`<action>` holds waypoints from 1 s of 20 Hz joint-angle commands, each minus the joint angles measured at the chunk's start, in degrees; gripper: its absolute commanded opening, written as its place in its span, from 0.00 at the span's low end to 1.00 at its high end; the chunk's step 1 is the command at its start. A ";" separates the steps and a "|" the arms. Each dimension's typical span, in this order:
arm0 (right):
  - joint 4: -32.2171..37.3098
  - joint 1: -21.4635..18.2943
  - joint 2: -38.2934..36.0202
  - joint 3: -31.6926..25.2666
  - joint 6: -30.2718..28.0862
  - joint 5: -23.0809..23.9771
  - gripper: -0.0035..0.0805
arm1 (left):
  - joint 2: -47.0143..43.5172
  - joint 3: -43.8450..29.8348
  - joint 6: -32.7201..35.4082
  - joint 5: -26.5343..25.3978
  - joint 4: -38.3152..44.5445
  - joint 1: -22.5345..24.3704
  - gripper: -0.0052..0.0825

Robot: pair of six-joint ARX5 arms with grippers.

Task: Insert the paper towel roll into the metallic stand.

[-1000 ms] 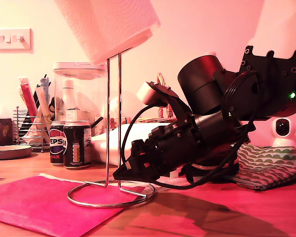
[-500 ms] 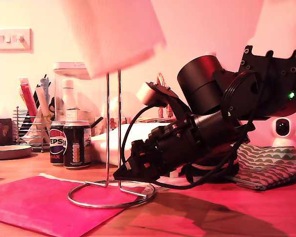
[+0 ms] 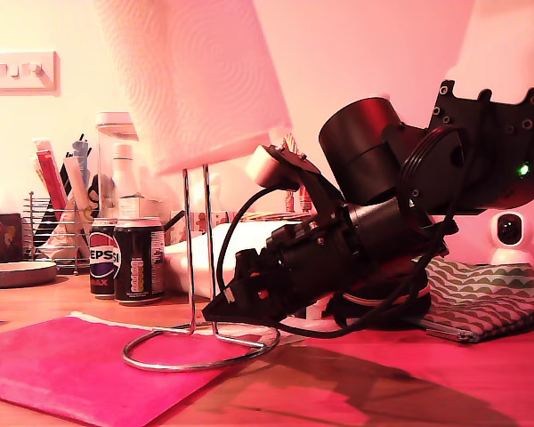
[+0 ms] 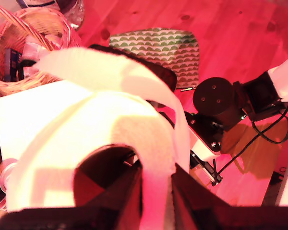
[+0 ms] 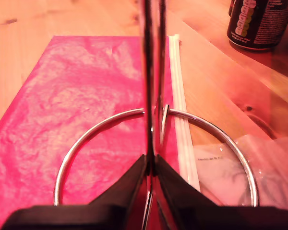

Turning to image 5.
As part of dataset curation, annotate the pink padded envelope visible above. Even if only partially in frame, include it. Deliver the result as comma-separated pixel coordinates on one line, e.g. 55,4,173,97
0,35,190,230

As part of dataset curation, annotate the metallic wire towel stand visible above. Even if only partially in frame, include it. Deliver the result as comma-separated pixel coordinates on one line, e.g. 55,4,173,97
53,0,259,230

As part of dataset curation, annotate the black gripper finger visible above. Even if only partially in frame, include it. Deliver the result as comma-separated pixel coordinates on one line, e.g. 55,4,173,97
154,154,220,230
88,154,148,230

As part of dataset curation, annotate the black can with nutrition labels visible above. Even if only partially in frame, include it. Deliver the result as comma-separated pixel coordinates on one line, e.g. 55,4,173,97
227,0,288,51

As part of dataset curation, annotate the clear plastic bag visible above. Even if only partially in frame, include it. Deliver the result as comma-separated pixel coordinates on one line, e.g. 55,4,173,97
182,19,288,208

